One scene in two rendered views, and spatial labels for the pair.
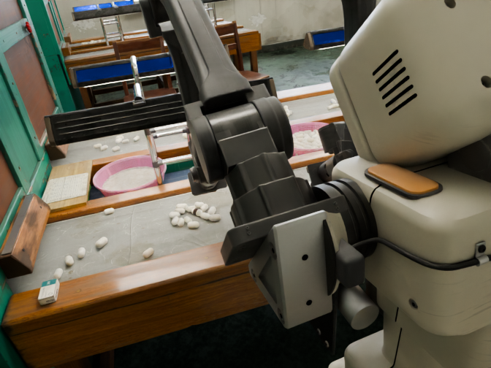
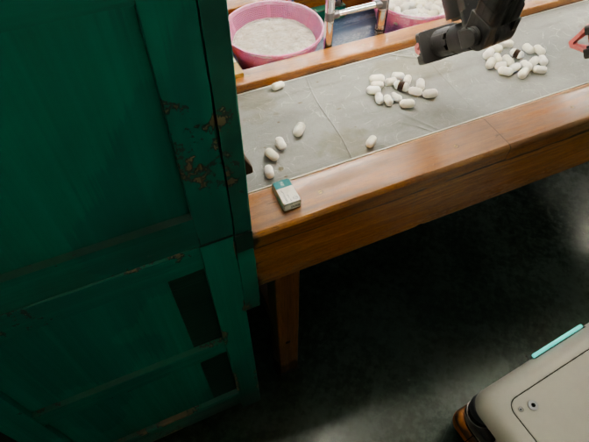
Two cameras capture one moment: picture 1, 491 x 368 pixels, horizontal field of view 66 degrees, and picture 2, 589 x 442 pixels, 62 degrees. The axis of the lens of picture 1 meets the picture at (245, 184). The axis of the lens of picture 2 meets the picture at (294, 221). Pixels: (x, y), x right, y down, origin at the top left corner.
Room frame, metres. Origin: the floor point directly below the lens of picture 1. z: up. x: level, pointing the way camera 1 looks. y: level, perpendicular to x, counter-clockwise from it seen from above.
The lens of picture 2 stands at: (0.07, 0.59, 1.48)
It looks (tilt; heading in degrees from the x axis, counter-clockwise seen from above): 53 degrees down; 349
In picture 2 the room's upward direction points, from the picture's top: straight up
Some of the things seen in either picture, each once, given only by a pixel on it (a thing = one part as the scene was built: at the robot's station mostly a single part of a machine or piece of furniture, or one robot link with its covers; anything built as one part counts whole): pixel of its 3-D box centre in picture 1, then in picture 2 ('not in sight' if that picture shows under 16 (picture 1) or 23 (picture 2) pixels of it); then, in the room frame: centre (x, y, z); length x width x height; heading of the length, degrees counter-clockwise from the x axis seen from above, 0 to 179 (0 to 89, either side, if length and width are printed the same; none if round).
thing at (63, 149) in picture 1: (60, 137); not in sight; (1.52, 0.76, 0.83); 0.30 x 0.06 x 0.07; 13
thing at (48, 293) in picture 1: (49, 291); (286, 194); (0.67, 0.49, 0.77); 0.06 x 0.04 x 0.02; 13
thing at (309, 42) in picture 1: (370, 31); not in sight; (1.78, -0.63, 1.08); 0.62 x 0.08 x 0.07; 103
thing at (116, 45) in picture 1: (150, 97); not in sight; (3.18, 0.72, 0.45); 0.44 x 0.43 x 0.91; 103
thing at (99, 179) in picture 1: (133, 182); (273, 42); (1.25, 0.42, 0.72); 0.27 x 0.27 x 0.10
